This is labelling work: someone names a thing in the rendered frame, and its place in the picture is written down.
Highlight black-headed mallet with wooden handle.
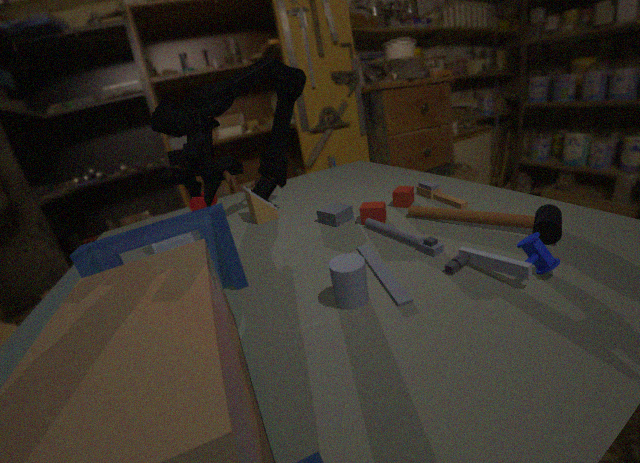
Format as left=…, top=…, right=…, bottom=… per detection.
left=408, top=204, right=562, bottom=245

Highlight grey cylinder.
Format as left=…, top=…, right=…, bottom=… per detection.
left=329, top=253, right=369, bottom=309

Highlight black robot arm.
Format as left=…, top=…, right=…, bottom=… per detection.
left=151, top=57, right=307, bottom=202

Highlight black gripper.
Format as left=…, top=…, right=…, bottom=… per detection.
left=160, top=137, right=244, bottom=207

